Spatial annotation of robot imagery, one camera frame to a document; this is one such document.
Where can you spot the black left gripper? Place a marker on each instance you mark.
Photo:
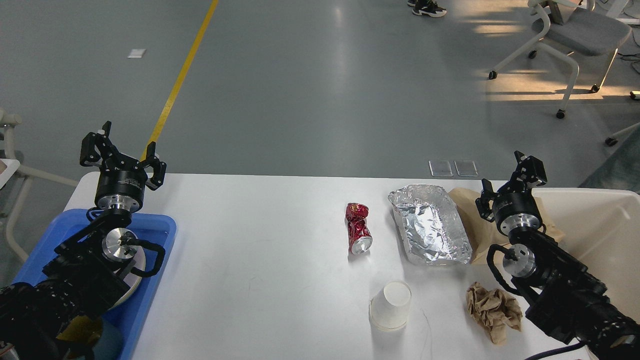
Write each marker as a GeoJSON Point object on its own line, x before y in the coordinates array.
{"type": "Point", "coordinates": [120, 186]}

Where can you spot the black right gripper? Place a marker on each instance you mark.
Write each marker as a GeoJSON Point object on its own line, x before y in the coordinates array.
{"type": "Point", "coordinates": [515, 207]}

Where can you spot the brown paper bag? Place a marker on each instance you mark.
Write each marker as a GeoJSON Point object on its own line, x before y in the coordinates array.
{"type": "Point", "coordinates": [482, 234]}

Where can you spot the aluminium foil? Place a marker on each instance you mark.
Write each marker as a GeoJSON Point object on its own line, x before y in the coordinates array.
{"type": "Point", "coordinates": [430, 226]}

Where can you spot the pink plate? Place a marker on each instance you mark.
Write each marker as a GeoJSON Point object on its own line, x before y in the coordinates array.
{"type": "Point", "coordinates": [132, 285]}

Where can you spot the dark teal mug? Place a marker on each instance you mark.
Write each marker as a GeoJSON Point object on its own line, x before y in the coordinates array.
{"type": "Point", "coordinates": [98, 335]}

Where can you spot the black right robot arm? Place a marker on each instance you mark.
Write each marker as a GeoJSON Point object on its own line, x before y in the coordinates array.
{"type": "Point", "coordinates": [565, 301]}

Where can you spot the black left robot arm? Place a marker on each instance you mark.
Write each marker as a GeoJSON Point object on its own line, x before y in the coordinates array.
{"type": "Point", "coordinates": [87, 275]}

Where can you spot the floor outlet plate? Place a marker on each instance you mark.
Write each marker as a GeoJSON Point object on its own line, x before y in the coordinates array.
{"type": "Point", "coordinates": [440, 168]}
{"type": "Point", "coordinates": [466, 168]}

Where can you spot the white plastic bin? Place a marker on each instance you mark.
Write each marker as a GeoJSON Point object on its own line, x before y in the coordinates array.
{"type": "Point", "coordinates": [602, 228]}

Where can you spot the chair base right edge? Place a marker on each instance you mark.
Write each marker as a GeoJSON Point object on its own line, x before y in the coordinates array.
{"type": "Point", "coordinates": [613, 139]}

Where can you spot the crumpled brown paper ball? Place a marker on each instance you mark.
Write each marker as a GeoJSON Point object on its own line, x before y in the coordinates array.
{"type": "Point", "coordinates": [495, 311]}

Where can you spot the crushed red soda can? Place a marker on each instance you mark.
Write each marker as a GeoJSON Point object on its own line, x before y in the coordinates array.
{"type": "Point", "coordinates": [360, 238]}

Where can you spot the blue plastic tray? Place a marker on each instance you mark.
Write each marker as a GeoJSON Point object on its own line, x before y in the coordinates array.
{"type": "Point", "coordinates": [128, 317]}

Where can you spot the white paper cup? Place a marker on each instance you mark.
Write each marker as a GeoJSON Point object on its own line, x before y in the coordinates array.
{"type": "Point", "coordinates": [389, 309]}

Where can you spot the grey office chair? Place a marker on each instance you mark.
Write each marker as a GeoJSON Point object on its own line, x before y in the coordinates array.
{"type": "Point", "coordinates": [565, 27]}

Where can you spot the white chair frame left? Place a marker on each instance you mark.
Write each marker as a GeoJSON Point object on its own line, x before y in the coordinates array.
{"type": "Point", "coordinates": [10, 167]}

